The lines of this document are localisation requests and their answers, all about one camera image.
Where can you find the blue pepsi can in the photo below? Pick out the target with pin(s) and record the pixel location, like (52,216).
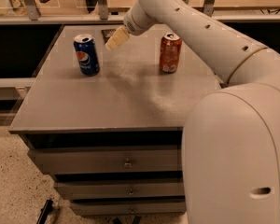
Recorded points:
(86,54)

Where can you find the orange soda can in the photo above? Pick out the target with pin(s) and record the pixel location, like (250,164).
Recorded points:
(170,52)

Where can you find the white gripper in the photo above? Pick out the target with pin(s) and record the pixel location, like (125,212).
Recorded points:
(132,22)

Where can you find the bottom grey drawer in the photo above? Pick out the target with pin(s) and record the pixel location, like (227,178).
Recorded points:
(129,207)

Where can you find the black object on floor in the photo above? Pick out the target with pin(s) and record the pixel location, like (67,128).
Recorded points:
(47,208)

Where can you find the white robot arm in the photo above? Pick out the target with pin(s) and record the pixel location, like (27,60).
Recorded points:
(231,139)

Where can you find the grey drawer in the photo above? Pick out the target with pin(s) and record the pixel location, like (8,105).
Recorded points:
(120,189)
(103,160)
(129,207)

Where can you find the top grey drawer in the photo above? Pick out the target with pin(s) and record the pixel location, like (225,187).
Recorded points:
(103,160)

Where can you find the middle grey drawer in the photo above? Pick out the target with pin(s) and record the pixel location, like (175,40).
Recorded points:
(120,189)

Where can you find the grey drawer cabinet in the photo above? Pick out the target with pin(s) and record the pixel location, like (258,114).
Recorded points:
(129,103)

